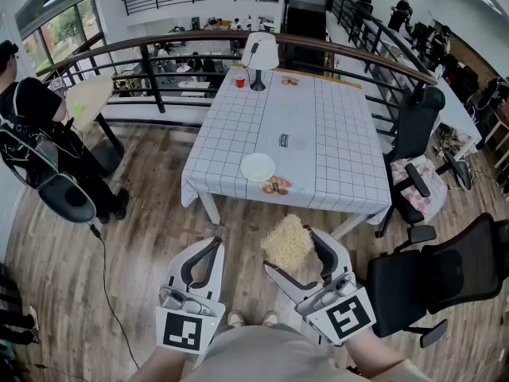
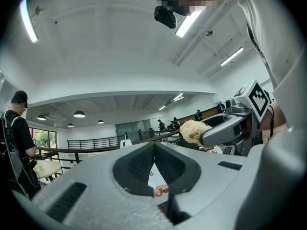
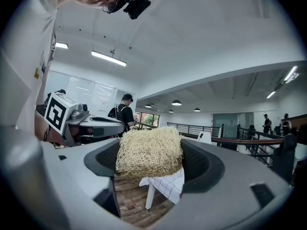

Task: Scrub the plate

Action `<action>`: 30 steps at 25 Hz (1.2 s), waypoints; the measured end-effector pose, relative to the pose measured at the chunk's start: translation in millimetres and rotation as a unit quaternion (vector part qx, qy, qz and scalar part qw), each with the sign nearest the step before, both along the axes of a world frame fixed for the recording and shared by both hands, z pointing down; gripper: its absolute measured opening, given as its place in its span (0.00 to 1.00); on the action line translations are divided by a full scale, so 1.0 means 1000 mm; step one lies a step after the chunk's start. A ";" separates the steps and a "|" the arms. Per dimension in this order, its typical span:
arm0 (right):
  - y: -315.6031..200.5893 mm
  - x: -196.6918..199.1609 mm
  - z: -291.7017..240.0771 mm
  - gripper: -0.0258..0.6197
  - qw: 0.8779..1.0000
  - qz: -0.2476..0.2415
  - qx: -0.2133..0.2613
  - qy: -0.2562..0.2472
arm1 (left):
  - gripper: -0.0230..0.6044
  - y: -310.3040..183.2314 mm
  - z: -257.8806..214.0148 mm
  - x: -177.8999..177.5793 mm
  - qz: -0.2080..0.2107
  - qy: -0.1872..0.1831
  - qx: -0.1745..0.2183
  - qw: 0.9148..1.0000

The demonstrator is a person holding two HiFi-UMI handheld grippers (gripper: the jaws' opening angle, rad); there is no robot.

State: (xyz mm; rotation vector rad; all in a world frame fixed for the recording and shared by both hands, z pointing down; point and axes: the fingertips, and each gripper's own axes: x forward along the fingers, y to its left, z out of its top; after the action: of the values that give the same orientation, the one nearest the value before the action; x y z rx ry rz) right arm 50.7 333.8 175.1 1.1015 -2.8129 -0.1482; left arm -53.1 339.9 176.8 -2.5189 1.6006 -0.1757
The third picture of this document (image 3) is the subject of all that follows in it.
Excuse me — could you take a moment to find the yellow-brown sponge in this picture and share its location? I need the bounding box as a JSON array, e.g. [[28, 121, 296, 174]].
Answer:
[[115, 126, 184, 179]]

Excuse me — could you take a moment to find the person's left forearm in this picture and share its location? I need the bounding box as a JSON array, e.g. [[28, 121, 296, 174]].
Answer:
[[35, 110, 52, 143]]

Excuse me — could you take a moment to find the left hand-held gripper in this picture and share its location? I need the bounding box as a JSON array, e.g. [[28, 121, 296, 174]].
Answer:
[[44, 92, 126, 147]]

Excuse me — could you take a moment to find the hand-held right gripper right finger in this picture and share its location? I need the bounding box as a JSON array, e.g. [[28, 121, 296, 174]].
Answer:
[[153, 138, 296, 230]]

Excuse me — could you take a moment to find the white grid tablecloth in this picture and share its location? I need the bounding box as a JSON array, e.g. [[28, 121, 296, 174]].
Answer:
[[139, 167, 185, 205]]

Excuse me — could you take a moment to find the black head-mounted camera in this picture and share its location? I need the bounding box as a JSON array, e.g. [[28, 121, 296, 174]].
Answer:
[[103, 0, 152, 21]]

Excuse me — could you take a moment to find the glass partition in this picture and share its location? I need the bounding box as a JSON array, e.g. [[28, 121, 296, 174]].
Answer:
[[46, 70, 118, 114]]

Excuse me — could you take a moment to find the large window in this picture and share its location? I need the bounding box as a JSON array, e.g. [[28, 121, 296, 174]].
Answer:
[[134, 111, 160, 130]]

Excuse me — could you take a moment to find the black office chair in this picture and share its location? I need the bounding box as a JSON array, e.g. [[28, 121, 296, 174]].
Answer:
[[272, 133, 298, 184]]

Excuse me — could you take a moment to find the person's white t-shirt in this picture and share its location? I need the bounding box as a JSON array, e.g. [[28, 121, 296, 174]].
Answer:
[[0, 0, 59, 135]]

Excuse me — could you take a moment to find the railing with wooden handrail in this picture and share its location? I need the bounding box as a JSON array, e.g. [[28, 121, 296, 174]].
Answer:
[[211, 126, 307, 167]]

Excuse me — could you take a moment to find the black metal railing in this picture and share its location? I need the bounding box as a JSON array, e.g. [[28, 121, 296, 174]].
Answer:
[[166, 122, 224, 138]]

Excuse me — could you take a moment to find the frosted glass door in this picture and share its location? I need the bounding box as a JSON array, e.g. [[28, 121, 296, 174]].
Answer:
[[212, 113, 239, 138]]

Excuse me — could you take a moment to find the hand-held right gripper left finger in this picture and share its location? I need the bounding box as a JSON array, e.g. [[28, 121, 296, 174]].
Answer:
[[40, 138, 149, 230]]

